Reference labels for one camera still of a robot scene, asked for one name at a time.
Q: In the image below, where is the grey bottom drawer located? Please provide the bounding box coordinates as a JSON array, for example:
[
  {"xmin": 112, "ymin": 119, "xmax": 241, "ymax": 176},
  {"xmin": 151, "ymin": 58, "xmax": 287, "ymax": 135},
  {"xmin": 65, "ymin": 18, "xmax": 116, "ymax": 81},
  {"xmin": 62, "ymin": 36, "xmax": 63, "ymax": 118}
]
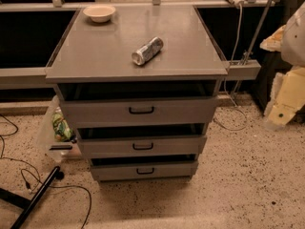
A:
[{"xmin": 91, "ymin": 161, "xmax": 198, "ymax": 181}]

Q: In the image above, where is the grey top drawer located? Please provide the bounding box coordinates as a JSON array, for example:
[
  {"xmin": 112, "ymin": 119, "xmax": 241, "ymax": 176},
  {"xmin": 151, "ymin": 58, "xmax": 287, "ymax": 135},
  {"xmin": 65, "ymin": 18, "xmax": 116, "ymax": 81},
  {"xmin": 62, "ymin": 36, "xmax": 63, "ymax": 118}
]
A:
[{"xmin": 60, "ymin": 97, "xmax": 217, "ymax": 129}]

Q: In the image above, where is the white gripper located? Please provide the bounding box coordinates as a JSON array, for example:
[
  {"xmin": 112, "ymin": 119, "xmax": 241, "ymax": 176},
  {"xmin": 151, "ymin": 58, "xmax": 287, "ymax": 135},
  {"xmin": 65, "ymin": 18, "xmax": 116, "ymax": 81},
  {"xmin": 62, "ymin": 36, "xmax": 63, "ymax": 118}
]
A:
[{"xmin": 264, "ymin": 67, "xmax": 305, "ymax": 126}]

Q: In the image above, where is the white bowl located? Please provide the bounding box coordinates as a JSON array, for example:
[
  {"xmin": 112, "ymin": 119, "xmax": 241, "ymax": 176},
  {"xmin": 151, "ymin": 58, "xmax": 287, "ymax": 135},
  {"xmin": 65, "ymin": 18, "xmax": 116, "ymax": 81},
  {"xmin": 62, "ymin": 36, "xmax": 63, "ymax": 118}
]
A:
[{"xmin": 83, "ymin": 5, "xmax": 115, "ymax": 23}]

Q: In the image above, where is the black metal stand leg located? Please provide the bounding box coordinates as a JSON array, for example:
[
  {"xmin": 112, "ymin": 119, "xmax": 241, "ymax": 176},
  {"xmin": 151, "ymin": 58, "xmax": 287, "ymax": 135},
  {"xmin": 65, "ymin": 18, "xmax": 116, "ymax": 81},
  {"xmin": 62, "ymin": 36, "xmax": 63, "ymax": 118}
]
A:
[{"xmin": 0, "ymin": 166, "xmax": 62, "ymax": 229}]

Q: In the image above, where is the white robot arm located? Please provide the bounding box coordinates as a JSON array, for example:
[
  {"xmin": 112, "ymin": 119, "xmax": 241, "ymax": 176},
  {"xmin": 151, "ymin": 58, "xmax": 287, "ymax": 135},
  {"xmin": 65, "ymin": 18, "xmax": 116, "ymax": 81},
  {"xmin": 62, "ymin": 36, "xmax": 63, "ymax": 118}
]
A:
[{"xmin": 260, "ymin": 11, "xmax": 305, "ymax": 130}]

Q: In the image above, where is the grey drawer cabinet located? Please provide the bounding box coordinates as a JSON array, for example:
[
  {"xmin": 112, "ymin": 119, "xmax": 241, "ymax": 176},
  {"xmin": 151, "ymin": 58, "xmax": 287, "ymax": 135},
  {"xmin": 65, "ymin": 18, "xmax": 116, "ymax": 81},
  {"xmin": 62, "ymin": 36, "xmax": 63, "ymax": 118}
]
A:
[{"xmin": 46, "ymin": 5, "xmax": 227, "ymax": 168}]

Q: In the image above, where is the grey drawer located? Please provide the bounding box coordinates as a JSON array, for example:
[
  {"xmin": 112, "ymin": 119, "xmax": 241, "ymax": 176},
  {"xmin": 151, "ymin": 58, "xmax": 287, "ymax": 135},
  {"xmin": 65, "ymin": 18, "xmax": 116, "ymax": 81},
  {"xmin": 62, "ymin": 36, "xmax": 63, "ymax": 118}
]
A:
[
  {"xmin": 60, "ymin": 97, "xmax": 217, "ymax": 129},
  {"xmin": 91, "ymin": 161, "xmax": 198, "ymax": 181},
  {"xmin": 78, "ymin": 135, "xmax": 207, "ymax": 158}
]

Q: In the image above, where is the silver drink can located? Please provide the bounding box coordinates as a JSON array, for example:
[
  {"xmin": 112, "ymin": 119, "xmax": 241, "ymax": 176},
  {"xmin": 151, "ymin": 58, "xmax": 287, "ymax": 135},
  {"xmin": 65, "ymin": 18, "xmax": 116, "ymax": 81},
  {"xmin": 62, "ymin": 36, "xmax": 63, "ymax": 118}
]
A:
[{"xmin": 132, "ymin": 37, "xmax": 164, "ymax": 66}]

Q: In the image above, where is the white hanging cable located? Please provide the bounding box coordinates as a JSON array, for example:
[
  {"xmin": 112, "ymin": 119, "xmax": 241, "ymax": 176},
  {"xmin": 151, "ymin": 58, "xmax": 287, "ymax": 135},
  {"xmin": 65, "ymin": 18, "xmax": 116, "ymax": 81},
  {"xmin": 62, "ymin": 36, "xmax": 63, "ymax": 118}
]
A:
[{"xmin": 213, "ymin": 3, "xmax": 249, "ymax": 133}]

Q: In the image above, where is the black floor cable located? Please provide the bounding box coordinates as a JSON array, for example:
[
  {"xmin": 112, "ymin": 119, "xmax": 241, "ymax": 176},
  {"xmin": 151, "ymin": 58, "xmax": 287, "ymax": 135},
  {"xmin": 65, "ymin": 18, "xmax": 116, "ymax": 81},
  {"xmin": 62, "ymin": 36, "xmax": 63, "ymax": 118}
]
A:
[{"xmin": 0, "ymin": 113, "xmax": 92, "ymax": 229}]

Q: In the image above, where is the dark grey side cabinet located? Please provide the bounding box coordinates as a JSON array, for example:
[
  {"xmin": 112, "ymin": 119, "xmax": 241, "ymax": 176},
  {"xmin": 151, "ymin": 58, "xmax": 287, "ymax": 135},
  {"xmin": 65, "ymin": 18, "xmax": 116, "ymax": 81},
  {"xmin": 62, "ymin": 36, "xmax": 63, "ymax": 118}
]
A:
[{"xmin": 252, "ymin": 0, "xmax": 305, "ymax": 111}]

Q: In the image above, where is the grey metal counter rail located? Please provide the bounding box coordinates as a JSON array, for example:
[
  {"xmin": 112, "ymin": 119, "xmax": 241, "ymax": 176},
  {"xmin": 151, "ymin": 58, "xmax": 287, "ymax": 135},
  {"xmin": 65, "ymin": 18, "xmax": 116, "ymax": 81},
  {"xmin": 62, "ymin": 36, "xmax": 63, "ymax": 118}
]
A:
[{"xmin": 0, "ymin": 59, "xmax": 261, "ymax": 90}]

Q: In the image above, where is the green snack bag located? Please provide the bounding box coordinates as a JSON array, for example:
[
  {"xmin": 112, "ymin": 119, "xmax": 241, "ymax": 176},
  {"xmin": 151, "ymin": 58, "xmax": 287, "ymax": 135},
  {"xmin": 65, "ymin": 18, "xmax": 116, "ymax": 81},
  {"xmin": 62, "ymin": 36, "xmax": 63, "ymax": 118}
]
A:
[{"xmin": 51, "ymin": 108, "xmax": 73, "ymax": 142}]

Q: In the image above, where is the clear plastic bin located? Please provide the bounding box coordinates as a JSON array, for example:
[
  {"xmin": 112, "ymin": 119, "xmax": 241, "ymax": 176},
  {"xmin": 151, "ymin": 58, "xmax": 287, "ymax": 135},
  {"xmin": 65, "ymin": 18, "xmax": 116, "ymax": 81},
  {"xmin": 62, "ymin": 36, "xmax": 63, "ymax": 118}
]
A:
[{"xmin": 36, "ymin": 96, "xmax": 81, "ymax": 162}]

